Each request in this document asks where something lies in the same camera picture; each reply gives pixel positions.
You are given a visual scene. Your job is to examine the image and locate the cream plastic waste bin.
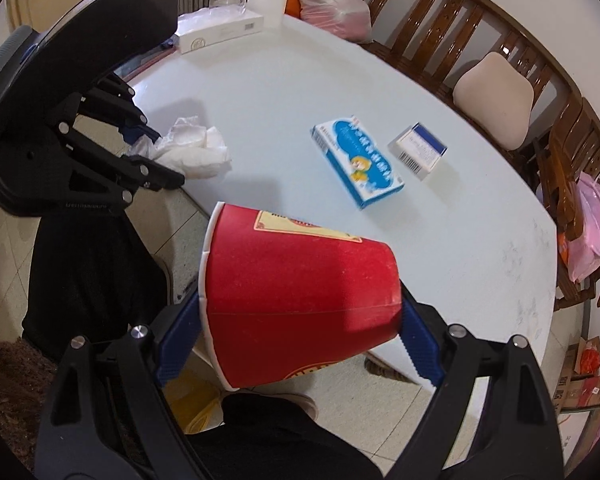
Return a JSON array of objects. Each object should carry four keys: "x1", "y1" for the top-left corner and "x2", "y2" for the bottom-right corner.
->
[{"x1": 165, "y1": 345, "x2": 226, "y2": 433}]

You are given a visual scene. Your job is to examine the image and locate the person's light shoe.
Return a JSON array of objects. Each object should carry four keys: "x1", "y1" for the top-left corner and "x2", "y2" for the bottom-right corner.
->
[{"x1": 275, "y1": 392, "x2": 320, "y2": 420}]

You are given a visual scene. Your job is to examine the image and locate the red paper cup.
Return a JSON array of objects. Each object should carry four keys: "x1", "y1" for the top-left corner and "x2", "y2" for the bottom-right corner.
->
[{"x1": 200, "y1": 201, "x2": 405, "y2": 391}]

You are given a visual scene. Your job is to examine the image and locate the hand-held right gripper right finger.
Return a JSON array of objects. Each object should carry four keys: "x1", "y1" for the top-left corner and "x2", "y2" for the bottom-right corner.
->
[{"x1": 387, "y1": 280, "x2": 566, "y2": 480}]

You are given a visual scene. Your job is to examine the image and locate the person's black trousers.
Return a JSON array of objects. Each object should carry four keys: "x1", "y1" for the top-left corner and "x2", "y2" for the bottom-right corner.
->
[{"x1": 22, "y1": 210, "x2": 383, "y2": 480}]

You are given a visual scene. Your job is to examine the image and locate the white paper towel roll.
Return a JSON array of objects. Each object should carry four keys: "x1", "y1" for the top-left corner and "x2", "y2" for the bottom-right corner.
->
[{"x1": 246, "y1": 0, "x2": 291, "y2": 28}]

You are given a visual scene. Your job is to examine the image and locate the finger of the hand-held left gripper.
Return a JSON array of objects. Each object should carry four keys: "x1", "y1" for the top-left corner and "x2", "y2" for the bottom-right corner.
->
[
  {"x1": 45, "y1": 120, "x2": 186, "y2": 217},
  {"x1": 77, "y1": 72, "x2": 162, "y2": 146}
]

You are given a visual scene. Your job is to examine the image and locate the small white and blue box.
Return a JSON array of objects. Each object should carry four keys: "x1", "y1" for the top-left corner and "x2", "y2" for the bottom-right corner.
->
[{"x1": 387, "y1": 122, "x2": 448, "y2": 181}]

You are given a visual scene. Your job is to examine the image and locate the white top coffee table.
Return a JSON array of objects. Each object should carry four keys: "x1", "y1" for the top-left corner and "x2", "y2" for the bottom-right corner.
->
[{"x1": 125, "y1": 10, "x2": 561, "y2": 386}]

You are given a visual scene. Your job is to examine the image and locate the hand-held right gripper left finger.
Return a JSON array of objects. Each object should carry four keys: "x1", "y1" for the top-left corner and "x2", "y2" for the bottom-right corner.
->
[{"x1": 34, "y1": 292, "x2": 206, "y2": 480}]

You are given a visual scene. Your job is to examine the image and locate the white tissue box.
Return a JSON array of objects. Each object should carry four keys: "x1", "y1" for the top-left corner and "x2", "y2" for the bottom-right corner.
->
[{"x1": 174, "y1": 8, "x2": 265, "y2": 55}]

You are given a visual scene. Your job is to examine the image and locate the cardboard box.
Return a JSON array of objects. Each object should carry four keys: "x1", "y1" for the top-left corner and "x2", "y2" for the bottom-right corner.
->
[{"x1": 550, "y1": 335, "x2": 600, "y2": 413}]

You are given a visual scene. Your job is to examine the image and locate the white tissue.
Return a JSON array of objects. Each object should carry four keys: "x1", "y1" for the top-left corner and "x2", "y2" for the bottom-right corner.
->
[{"x1": 130, "y1": 116, "x2": 232, "y2": 180}]

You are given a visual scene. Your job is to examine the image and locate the brown fuzzy rug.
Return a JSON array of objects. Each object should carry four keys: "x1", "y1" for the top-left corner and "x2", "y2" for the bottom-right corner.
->
[{"x1": 0, "y1": 340, "x2": 46, "y2": 461}]

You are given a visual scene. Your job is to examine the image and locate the pink plastic bag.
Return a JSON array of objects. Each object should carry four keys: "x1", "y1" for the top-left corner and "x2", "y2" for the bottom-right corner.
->
[{"x1": 565, "y1": 171, "x2": 600, "y2": 283}]

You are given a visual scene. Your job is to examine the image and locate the white plastic bag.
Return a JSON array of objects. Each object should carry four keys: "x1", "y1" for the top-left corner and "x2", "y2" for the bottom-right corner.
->
[{"x1": 291, "y1": 0, "x2": 373, "y2": 43}]

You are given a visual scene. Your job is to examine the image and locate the wooden bench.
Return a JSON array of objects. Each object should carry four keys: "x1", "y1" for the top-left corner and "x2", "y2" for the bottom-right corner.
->
[{"x1": 347, "y1": 0, "x2": 583, "y2": 161}]

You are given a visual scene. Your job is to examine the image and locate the beige cushion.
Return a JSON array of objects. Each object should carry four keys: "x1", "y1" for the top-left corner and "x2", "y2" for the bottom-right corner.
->
[{"x1": 452, "y1": 52, "x2": 535, "y2": 151}]

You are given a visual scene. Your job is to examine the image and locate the wooden armchair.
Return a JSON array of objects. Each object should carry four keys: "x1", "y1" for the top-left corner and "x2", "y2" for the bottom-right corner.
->
[{"x1": 532, "y1": 97, "x2": 600, "y2": 311}]

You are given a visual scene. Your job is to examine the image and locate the blue and white medicine box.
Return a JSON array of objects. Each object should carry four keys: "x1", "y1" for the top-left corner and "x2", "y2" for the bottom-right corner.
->
[{"x1": 310, "y1": 116, "x2": 406, "y2": 211}]

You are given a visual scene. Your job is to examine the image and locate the brown slipper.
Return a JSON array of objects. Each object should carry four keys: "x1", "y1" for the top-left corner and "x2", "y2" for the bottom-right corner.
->
[{"x1": 364, "y1": 355, "x2": 422, "y2": 386}]

